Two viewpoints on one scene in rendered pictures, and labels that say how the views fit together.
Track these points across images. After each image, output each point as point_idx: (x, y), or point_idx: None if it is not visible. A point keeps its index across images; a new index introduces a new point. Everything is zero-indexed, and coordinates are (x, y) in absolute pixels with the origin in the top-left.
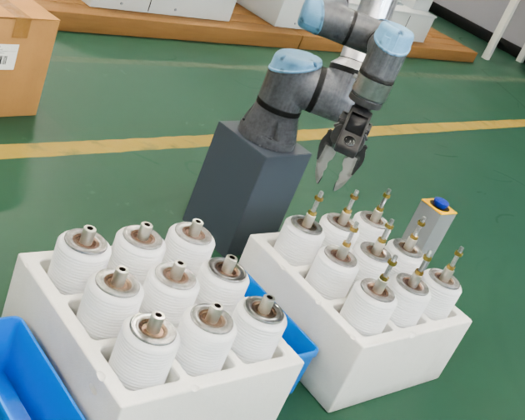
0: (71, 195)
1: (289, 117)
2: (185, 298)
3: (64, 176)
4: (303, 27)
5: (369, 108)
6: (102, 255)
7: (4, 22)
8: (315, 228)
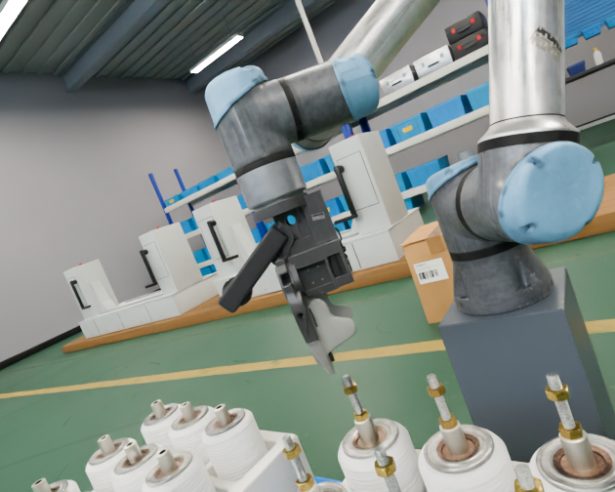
0: (420, 385)
1: (470, 260)
2: (113, 484)
3: (441, 366)
4: (304, 150)
5: (256, 222)
6: (147, 427)
7: (419, 245)
8: (371, 447)
